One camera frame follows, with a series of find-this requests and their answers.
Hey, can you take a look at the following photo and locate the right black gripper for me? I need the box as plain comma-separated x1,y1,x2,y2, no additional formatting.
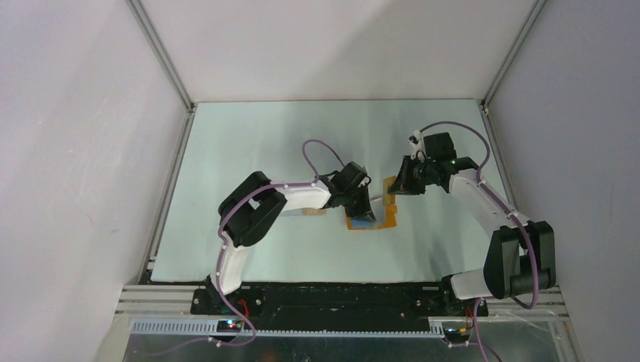
389,155,435,195

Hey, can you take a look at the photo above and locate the orange card holder wallet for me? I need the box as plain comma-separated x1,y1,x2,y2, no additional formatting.
346,176,398,231

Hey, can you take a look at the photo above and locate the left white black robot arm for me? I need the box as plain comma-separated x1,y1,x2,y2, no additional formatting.
209,162,376,314

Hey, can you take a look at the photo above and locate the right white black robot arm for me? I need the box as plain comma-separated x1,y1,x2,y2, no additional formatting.
388,130,556,315

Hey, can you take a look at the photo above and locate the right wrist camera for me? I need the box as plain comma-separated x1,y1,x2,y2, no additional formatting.
409,130,425,152

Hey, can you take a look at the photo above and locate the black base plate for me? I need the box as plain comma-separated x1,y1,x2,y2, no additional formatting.
190,281,474,332

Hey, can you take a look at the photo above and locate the grey slotted cable duct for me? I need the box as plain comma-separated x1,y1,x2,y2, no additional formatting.
131,318,445,339

